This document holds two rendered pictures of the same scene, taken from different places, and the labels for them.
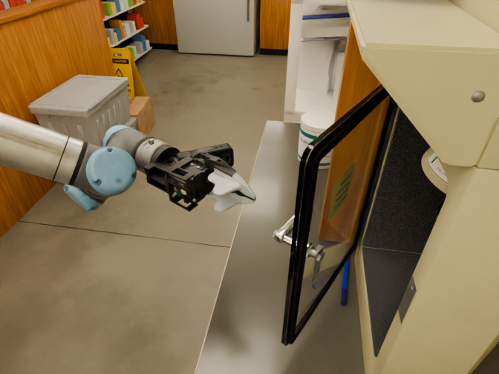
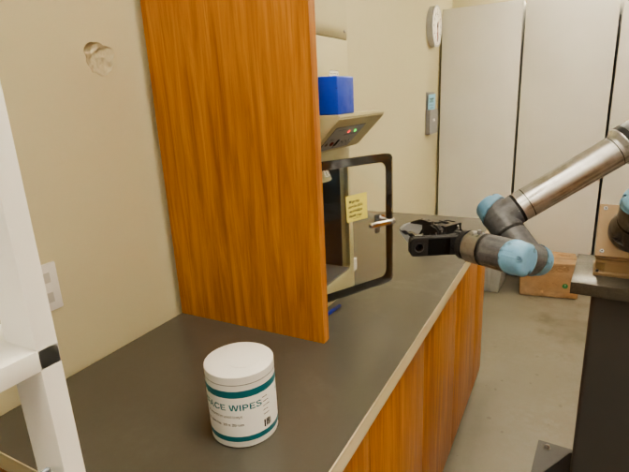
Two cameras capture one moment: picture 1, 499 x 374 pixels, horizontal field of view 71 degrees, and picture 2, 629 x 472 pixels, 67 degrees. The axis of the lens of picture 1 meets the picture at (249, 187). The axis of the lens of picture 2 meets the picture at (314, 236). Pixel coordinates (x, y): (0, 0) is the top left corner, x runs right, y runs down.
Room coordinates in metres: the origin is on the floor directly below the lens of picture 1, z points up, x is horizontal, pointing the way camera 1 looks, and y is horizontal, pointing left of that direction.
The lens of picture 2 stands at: (1.71, 0.18, 1.55)
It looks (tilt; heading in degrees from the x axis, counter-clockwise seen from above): 16 degrees down; 199
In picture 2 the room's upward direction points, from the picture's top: 3 degrees counter-clockwise
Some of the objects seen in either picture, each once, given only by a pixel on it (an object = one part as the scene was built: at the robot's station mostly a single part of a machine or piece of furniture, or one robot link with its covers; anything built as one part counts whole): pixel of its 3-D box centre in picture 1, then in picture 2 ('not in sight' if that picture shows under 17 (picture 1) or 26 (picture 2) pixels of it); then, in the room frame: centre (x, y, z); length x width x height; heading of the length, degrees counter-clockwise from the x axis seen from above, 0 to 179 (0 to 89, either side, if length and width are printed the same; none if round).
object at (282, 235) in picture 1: (301, 228); (378, 222); (0.40, -0.08, 1.20); 0.10 x 0.05 x 0.03; 143
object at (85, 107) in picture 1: (88, 112); not in sight; (2.33, 1.15, 0.49); 0.60 x 0.42 x 0.33; 170
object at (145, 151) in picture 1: (157, 158); (475, 245); (0.60, 0.19, 1.20); 0.08 x 0.05 x 0.08; 143
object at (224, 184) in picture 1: (227, 187); (416, 225); (0.48, 0.04, 1.22); 0.09 x 0.06 x 0.03; 53
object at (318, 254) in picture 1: (314, 262); not in sight; (0.34, -0.10, 1.18); 0.02 x 0.02 x 0.06; 53
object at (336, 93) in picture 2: not in sight; (328, 95); (0.52, -0.18, 1.56); 0.10 x 0.10 x 0.09; 80
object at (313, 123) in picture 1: (318, 139); (241, 392); (1.01, -0.23, 1.02); 0.13 x 0.13 x 0.15
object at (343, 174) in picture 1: (338, 215); (352, 228); (0.44, -0.15, 1.19); 0.30 x 0.01 x 0.40; 143
